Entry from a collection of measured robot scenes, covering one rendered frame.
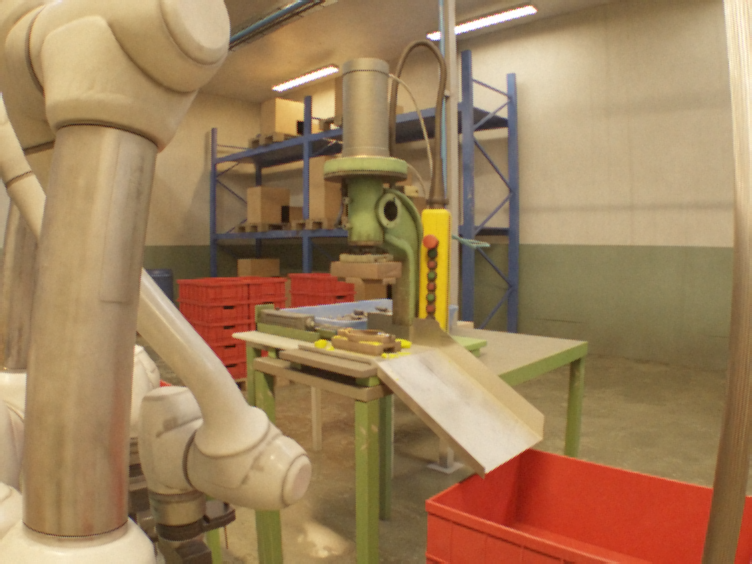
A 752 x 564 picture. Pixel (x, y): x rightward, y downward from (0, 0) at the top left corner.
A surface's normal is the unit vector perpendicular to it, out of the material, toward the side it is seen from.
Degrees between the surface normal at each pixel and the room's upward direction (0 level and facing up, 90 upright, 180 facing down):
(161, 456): 87
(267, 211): 90
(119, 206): 88
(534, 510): 90
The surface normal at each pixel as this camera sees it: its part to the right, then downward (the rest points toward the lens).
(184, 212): 0.73, 0.04
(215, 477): -0.44, 0.30
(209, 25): 0.90, -0.08
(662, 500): -0.68, 0.05
